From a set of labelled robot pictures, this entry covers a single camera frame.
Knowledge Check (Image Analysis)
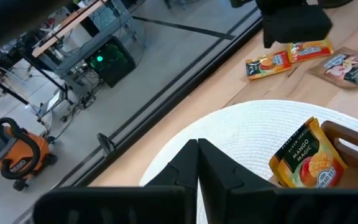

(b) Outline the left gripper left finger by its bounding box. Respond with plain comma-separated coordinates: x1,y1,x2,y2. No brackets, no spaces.
144,139,199,188

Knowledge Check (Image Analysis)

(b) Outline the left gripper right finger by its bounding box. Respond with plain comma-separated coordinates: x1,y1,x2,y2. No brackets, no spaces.
198,138,276,191

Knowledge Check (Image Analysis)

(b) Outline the orange mango tea bag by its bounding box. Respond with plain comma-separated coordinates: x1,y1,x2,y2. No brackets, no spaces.
268,116,349,190
246,50,293,80
287,37,334,64

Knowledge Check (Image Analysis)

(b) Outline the beige vanilla cinnamon tea bag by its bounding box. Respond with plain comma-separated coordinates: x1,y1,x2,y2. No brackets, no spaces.
308,46,358,91

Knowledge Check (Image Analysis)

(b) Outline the wooden tea box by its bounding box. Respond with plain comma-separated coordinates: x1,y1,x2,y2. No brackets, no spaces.
268,120,358,190

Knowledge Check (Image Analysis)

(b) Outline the white round woven placemat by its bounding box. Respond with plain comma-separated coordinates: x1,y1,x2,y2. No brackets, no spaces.
139,99,358,224

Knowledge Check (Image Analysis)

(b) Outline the black round table foot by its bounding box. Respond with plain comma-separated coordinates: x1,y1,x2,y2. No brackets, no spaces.
96,133,116,157

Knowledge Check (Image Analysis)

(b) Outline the black computer tower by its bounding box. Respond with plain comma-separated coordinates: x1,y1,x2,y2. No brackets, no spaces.
85,35,136,88

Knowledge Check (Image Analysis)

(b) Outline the orange shop vacuum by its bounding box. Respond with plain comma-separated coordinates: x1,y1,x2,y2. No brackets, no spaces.
0,116,58,192

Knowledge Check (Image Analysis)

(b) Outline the desk with wooden top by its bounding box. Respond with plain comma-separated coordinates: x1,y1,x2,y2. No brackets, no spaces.
23,0,145,103

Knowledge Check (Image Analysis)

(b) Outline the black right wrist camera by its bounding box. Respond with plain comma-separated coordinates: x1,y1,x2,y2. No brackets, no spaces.
262,3,334,50

